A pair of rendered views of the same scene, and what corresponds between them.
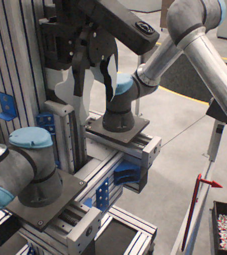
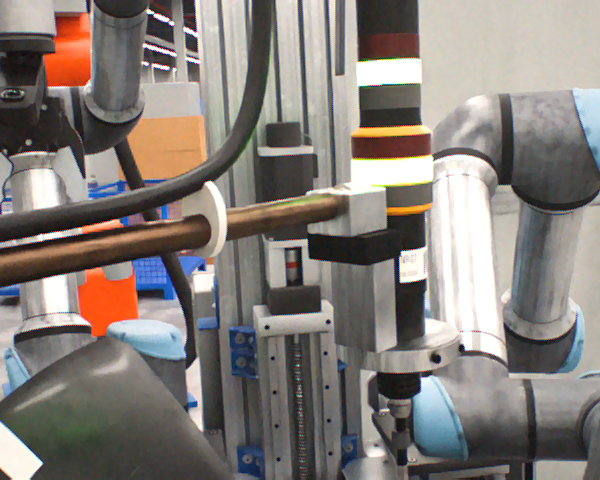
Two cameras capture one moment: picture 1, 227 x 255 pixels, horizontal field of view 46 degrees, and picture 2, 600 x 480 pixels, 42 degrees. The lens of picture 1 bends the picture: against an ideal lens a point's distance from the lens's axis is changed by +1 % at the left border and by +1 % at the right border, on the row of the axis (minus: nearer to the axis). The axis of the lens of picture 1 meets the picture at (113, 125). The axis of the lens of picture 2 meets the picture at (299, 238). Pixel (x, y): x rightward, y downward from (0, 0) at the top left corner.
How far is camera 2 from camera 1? 0.84 m
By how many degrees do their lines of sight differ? 51
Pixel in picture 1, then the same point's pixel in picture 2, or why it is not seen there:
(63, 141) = (264, 399)
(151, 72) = (515, 297)
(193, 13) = (457, 127)
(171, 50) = (522, 233)
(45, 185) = not seen: hidden behind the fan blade
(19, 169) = not seen: hidden behind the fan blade
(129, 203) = not seen: outside the picture
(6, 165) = (56, 345)
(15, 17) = (212, 139)
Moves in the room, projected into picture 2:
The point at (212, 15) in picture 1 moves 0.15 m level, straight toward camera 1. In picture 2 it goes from (543, 137) to (433, 145)
